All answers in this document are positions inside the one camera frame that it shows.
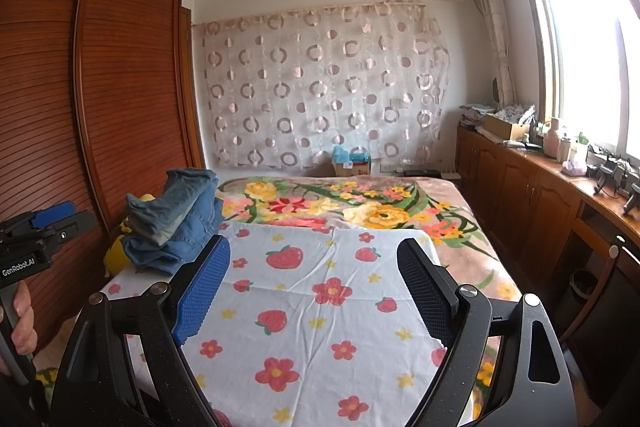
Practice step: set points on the wooden wardrobe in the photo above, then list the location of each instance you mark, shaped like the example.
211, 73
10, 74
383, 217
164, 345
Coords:
125, 82

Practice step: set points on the folded grey pants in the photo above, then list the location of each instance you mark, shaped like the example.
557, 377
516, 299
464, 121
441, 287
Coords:
167, 237

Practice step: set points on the pile of papers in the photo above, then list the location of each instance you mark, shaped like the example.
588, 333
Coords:
477, 112

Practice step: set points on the white patterned window curtain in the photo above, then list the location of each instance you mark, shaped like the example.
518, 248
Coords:
492, 22

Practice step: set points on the blue plastic bag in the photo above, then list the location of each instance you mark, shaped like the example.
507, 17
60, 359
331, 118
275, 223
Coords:
347, 154

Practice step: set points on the floral blanket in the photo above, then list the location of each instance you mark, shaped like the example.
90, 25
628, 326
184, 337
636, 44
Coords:
450, 207

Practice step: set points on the floral cloth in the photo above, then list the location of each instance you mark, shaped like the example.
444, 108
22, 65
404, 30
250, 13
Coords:
515, 113

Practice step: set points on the window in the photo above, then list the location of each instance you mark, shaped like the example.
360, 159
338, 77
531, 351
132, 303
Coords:
580, 57

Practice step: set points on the white strawberry print sheet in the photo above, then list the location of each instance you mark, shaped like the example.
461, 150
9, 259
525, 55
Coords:
300, 257

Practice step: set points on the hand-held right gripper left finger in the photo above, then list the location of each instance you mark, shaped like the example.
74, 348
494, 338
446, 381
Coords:
202, 292

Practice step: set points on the white bottle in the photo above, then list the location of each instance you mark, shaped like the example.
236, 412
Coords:
565, 149

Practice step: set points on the circle pattern sheer curtain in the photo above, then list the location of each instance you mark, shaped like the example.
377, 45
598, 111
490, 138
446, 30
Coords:
320, 107

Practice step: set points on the long wooden cabinet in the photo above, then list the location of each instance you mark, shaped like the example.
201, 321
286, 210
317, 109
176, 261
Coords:
520, 192

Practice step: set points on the pink bottle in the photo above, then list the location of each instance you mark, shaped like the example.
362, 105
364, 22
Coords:
551, 139

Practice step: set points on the stack of folded clothes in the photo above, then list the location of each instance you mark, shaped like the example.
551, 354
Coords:
165, 259

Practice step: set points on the dark trash bin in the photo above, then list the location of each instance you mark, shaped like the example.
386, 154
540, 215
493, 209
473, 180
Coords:
584, 286

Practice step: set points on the green cap bottle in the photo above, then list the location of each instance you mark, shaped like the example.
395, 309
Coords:
581, 149

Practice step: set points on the small cardboard box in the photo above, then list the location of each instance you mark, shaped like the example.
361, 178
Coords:
352, 169

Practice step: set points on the person's left hand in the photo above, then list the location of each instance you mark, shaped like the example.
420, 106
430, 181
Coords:
25, 327

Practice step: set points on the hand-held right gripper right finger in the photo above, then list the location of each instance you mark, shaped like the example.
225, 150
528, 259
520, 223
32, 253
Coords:
425, 292

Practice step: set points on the black gripper stand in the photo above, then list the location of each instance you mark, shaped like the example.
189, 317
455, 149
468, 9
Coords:
632, 202
607, 172

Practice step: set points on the yellow cloth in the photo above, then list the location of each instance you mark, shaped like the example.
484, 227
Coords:
116, 257

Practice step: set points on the purple tissue pack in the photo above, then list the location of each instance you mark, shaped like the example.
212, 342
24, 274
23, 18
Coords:
573, 167

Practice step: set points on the open cardboard box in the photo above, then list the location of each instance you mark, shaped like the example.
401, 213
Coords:
500, 127

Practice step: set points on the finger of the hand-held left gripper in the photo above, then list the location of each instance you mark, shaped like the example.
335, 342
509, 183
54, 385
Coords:
75, 229
52, 213

